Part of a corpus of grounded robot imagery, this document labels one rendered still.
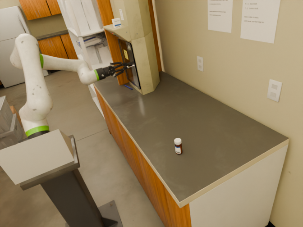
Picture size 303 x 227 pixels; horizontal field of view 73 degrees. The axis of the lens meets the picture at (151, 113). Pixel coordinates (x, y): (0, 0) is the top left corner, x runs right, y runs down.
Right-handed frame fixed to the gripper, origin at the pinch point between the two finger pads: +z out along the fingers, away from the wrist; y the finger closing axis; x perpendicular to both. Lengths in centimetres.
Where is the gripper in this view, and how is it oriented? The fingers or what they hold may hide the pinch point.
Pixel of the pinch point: (126, 65)
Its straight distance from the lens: 179.3
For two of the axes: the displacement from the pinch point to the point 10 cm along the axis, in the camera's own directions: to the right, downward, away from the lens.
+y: -1.6, -8.3, -5.3
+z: 8.8, -3.6, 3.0
